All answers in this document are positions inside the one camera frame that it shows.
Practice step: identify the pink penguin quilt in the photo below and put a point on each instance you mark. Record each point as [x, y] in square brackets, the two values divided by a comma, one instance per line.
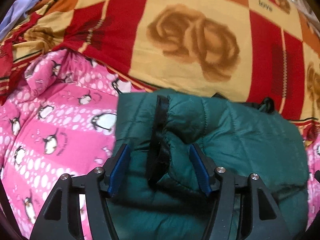
[62, 119]

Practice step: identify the light blue cloth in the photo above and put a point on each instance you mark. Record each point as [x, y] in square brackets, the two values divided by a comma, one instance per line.
[18, 9]

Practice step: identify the green quilted puffer jacket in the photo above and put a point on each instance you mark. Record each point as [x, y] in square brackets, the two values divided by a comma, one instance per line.
[160, 197]

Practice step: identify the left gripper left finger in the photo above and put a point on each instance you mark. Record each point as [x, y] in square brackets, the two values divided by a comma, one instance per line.
[60, 217]

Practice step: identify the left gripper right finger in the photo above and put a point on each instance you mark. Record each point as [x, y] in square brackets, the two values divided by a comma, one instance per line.
[259, 217]

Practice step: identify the red orange rose blanket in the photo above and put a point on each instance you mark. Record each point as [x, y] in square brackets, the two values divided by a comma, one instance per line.
[243, 49]

